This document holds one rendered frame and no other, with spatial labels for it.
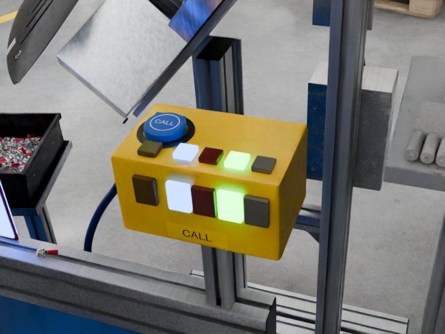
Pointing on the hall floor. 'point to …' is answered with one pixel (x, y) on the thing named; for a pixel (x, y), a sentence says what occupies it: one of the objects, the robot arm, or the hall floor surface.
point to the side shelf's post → (436, 292)
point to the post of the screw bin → (41, 226)
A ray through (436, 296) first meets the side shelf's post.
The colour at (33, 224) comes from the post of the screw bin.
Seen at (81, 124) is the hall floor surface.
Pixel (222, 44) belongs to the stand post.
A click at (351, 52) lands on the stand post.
